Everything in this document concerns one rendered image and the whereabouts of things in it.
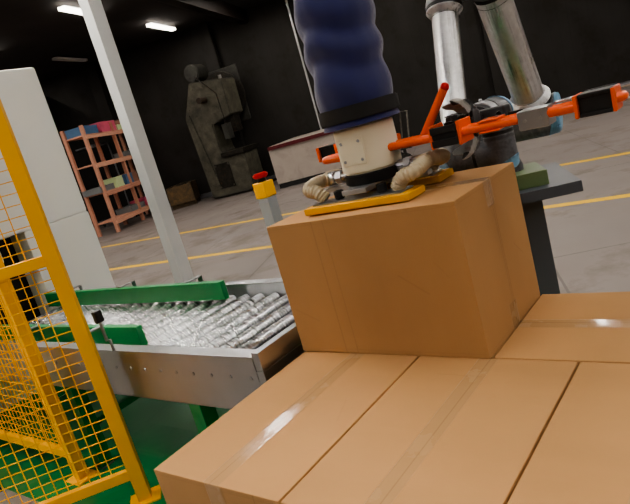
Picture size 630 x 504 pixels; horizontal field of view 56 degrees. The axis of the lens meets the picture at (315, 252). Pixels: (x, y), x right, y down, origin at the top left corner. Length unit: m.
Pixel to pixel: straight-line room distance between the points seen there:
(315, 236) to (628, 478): 0.94
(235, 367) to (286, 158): 10.44
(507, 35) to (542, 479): 1.46
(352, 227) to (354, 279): 0.15
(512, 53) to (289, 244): 1.01
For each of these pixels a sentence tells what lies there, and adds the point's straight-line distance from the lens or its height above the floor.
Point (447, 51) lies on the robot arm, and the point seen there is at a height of 1.29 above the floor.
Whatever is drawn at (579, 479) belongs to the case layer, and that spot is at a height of 0.54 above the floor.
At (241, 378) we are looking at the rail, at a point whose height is 0.52.
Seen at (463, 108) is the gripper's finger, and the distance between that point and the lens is 1.62.
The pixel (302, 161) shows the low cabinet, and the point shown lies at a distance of 12.09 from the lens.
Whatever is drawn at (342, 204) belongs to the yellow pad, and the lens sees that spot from 1.62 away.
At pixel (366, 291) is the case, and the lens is 1.60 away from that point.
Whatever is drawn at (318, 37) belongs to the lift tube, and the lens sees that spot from 1.62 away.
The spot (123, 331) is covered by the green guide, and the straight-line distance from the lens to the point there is 2.46.
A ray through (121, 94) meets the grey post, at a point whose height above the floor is 1.78.
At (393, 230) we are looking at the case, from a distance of 1.49.
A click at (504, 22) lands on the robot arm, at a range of 2.13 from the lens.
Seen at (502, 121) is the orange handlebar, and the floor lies 1.08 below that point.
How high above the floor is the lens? 1.21
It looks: 12 degrees down
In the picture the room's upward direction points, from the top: 16 degrees counter-clockwise
